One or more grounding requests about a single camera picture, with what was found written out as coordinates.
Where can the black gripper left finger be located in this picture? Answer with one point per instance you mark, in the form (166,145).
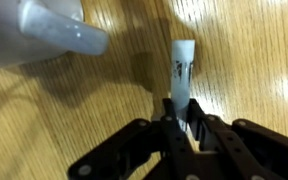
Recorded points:
(170,143)

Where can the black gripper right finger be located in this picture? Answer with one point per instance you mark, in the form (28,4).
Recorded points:
(237,146)

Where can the white marker with black cap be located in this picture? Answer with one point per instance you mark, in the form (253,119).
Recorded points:
(182,90)

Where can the white ceramic mug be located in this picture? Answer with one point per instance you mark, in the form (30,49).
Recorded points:
(24,33)

